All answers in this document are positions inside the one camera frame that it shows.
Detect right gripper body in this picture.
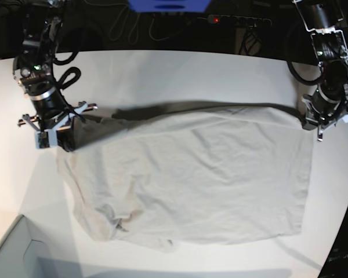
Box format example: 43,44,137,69
17,101,98,149

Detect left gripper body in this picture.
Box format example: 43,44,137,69
302,94,348,141

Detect beige t-shirt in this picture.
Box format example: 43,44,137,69
57,107,315,251

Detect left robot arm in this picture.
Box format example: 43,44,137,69
284,1,348,141

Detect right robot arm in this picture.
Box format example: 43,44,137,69
13,1,98,152

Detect black power strip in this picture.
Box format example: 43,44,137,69
198,14,273,28

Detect blue box at top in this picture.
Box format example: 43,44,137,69
128,0,211,13

